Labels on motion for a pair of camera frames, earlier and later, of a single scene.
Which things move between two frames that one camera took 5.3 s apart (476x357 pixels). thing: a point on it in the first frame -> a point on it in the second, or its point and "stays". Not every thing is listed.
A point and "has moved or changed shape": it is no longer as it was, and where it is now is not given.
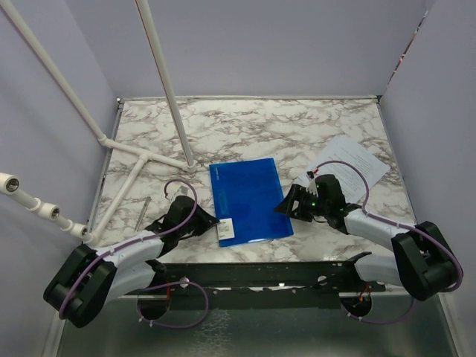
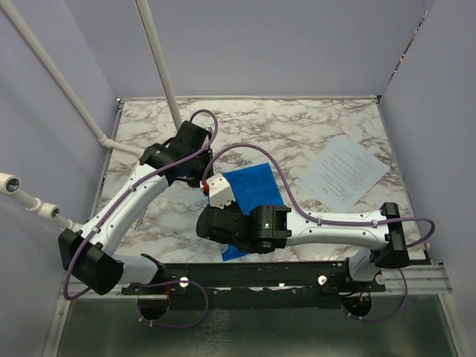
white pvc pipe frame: (10, 184) stays
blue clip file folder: (245, 195) has moved or changed shape
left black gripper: (205, 222) -> (207, 156)
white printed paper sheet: (351, 181) stays
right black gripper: (297, 193) -> (231, 206)
